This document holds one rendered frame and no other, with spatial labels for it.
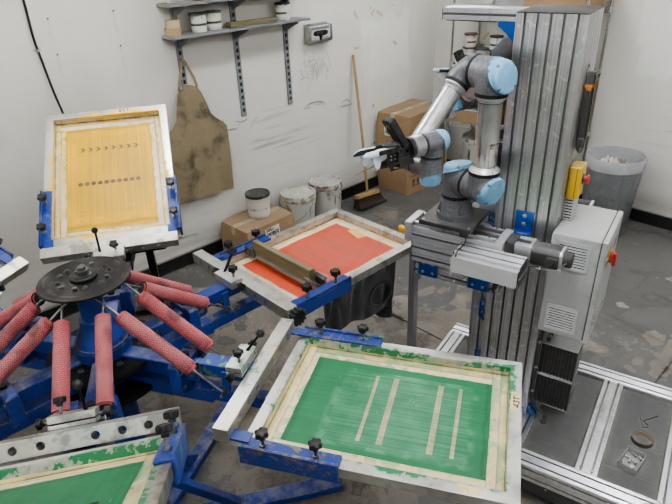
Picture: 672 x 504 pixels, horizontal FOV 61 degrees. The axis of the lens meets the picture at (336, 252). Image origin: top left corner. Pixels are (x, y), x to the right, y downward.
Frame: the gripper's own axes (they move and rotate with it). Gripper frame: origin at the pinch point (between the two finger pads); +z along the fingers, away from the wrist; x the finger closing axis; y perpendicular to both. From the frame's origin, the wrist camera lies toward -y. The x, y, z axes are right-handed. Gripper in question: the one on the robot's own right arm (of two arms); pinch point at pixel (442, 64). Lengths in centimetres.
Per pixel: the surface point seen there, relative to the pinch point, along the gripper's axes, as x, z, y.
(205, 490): -194, -60, 123
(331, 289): -117, -62, 52
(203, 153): -91, 174, 67
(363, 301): -95, -47, 79
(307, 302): -130, -65, 51
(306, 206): -21, 161, 137
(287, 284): -128, -42, 55
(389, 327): -46, 13, 163
